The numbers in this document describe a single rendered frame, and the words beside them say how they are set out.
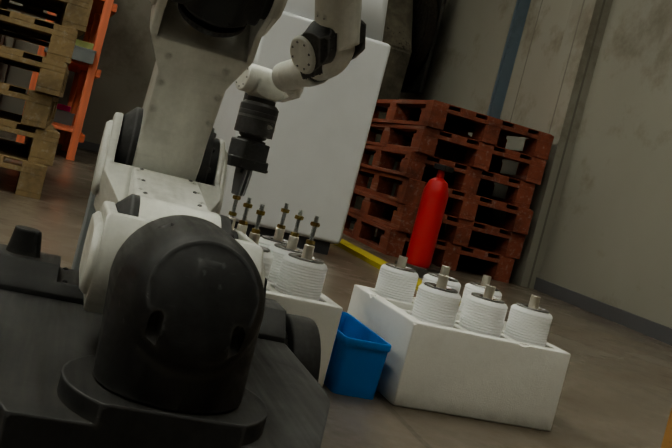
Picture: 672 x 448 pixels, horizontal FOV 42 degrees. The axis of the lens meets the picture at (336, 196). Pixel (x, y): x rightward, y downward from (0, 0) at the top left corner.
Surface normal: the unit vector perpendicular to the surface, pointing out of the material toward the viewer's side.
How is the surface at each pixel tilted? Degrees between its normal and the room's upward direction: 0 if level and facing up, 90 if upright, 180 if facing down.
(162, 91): 117
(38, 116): 90
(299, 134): 90
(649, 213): 90
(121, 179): 38
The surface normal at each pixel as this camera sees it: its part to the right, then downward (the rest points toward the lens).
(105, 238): 0.35, -0.22
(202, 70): 0.14, 0.54
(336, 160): 0.30, 0.11
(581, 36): -0.93, -0.23
